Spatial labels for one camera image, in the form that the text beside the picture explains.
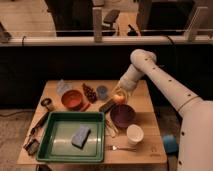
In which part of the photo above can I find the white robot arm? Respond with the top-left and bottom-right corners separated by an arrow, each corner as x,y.
117,49 -> 213,171

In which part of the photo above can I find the blue sponge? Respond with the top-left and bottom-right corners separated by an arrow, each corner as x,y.
71,125 -> 90,148

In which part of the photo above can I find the black handled utensil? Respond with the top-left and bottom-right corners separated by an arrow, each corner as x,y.
30,112 -> 49,135

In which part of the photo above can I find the silver fork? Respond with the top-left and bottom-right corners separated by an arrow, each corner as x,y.
106,145 -> 136,151

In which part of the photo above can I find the black office chair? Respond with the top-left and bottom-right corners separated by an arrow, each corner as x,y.
103,9 -> 120,29

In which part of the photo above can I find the black brush block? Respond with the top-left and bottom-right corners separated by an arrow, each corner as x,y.
99,100 -> 115,113

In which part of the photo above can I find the blue small cup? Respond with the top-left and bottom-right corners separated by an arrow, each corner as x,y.
96,85 -> 108,100

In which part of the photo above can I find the clear plastic bag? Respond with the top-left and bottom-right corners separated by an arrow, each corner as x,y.
56,79 -> 71,96

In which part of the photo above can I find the white paper cup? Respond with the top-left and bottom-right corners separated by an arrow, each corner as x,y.
126,124 -> 144,145

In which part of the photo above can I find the wooden spoon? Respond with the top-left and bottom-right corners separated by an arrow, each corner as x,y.
105,120 -> 119,138

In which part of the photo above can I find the orange apple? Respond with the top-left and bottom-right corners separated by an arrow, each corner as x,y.
113,94 -> 126,104

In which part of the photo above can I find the purple bowl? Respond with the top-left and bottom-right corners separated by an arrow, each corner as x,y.
110,104 -> 136,128

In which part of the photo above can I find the green plastic tray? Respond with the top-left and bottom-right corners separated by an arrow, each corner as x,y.
36,112 -> 105,163

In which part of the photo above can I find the dark grape bunch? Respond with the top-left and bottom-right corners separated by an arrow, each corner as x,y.
82,83 -> 97,103

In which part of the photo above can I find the orange bowl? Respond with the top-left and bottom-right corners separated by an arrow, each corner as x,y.
61,90 -> 83,110

